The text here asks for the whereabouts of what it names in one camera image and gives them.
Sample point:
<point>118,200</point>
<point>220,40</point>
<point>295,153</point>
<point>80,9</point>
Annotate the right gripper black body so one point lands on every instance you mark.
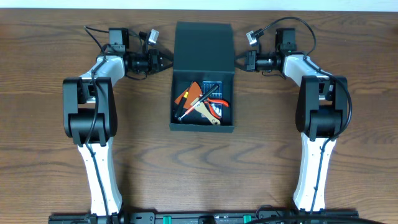
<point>260,61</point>

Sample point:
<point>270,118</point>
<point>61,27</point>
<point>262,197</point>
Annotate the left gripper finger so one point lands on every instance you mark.
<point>163,56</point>
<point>163,67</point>

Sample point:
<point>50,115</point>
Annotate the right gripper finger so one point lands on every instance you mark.
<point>241,56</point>
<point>242,67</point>

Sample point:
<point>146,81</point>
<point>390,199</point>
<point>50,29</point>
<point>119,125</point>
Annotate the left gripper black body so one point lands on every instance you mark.
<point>156,61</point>

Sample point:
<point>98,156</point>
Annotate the dark green box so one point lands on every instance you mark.
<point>203,52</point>

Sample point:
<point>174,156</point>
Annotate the orange scraper wooden handle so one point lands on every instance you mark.
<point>196,92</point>

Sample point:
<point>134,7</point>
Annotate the blue precision screwdriver set case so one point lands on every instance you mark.
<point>207,85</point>

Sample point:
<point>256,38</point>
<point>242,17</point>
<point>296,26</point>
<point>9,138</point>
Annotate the black yellow screwdriver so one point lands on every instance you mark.
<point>185,102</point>

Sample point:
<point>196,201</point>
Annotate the red black cutting pliers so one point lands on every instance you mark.
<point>208,102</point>

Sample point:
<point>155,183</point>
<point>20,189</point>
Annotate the small claw hammer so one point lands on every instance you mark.
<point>197,103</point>

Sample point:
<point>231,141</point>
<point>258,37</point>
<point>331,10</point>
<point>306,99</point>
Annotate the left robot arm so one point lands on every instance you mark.
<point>89,111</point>

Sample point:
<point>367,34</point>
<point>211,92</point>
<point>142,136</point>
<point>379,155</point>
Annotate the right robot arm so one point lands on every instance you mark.
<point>324,110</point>

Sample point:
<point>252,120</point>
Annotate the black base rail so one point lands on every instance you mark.
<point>263,215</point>

